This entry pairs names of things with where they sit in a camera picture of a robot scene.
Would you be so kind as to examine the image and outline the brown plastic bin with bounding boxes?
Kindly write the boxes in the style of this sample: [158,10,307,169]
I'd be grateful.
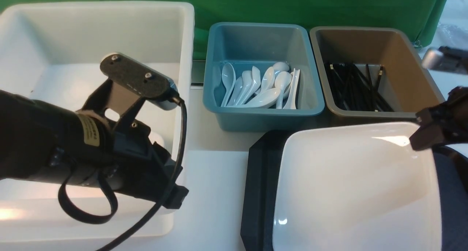
[309,26,445,127]

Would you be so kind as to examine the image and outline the large white square plate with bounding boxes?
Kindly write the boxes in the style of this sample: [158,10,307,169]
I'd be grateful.
[272,121,442,251]

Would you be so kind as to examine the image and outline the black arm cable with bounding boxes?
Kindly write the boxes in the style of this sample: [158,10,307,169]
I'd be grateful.
[95,97,188,251]

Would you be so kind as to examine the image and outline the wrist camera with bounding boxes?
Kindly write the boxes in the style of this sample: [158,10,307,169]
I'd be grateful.
[99,53,182,111]
[422,46,468,75]

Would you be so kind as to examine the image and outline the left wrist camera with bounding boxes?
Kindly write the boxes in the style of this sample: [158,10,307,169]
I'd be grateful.
[99,53,182,111]

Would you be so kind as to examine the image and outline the bundle of black chopsticks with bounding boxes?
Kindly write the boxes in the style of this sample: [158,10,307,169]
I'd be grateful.
[325,62,394,112]

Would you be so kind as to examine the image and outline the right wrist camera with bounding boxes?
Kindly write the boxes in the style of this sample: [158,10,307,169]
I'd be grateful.
[422,46,468,75]

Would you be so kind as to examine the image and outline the black serving tray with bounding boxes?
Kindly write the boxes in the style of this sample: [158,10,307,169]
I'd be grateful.
[239,130,468,251]

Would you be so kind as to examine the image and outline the teal plastic bin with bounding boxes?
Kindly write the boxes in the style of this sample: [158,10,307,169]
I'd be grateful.
[203,22,326,132]

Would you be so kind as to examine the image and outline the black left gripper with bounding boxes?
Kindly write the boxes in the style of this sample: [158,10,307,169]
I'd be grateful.
[104,120,183,203]

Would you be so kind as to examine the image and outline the white spoons in bin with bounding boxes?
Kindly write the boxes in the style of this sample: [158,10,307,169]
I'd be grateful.
[218,61,301,109]

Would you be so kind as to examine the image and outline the green backdrop cloth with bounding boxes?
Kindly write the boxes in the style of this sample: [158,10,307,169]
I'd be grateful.
[1,0,447,59]

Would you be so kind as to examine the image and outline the large white plastic tub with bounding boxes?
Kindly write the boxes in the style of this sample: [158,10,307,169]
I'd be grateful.
[0,1,195,243]

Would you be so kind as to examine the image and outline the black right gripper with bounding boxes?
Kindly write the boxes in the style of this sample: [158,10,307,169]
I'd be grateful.
[409,86,468,151]

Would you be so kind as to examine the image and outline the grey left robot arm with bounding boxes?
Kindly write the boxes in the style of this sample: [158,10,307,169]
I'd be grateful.
[1,88,189,209]

